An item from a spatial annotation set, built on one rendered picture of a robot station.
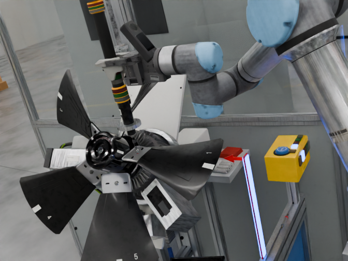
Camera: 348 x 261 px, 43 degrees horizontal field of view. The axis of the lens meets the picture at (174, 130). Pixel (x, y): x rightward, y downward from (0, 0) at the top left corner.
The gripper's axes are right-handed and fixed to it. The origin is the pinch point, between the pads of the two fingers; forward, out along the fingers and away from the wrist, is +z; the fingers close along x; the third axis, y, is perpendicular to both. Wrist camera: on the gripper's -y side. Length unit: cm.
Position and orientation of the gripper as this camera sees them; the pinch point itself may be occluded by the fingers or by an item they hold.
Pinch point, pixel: (103, 59)
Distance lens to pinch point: 128.6
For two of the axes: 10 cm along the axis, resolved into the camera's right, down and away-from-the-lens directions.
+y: 2.2, 9.1, 3.7
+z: -8.6, 0.0, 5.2
